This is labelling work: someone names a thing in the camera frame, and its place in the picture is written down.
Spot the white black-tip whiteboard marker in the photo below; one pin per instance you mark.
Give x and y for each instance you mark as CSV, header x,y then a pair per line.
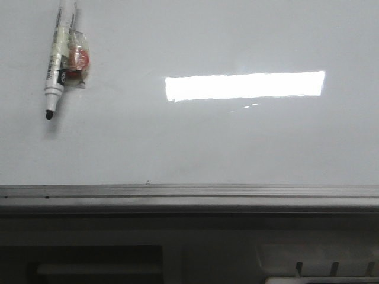
x,y
59,56

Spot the white whiteboard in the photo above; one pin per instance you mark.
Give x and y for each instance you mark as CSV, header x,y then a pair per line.
x,y
256,92

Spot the white slotted tray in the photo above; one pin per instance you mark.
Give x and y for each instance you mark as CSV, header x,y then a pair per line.
x,y
319,263

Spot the grey aluminium whiteboard frame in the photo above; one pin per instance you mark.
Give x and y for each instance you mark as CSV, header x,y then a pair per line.
x,y
188,199

